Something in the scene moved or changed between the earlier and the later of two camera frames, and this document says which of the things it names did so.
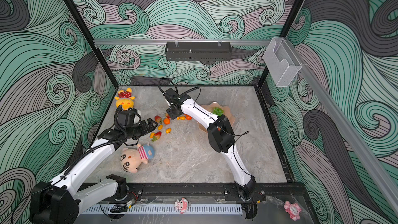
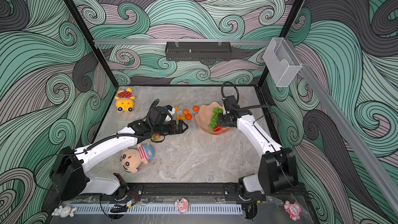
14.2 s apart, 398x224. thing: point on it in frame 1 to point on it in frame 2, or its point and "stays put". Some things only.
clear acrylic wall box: [282, 61] stays put
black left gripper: [145, 130] to [173, 128]
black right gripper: [172, 116] to [220, 121]
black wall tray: [198, 51] stays put
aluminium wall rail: [226, 42] stays put
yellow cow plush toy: [125, 99] stays put
